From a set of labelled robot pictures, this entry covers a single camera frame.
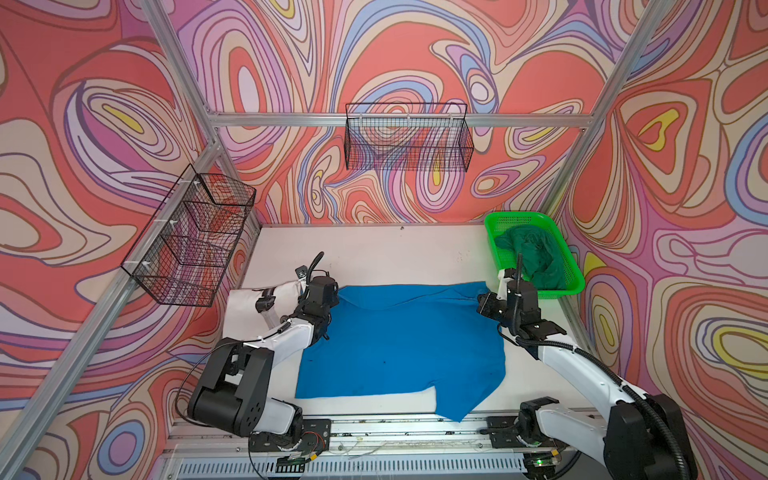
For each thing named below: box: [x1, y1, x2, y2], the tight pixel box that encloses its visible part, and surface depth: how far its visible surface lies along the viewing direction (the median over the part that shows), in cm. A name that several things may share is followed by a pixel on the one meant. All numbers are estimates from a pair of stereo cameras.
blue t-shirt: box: [295, 282, 506, 423], surface depth 87 cm
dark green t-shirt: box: [495, 225, 566, 290], surface depth 105 cm
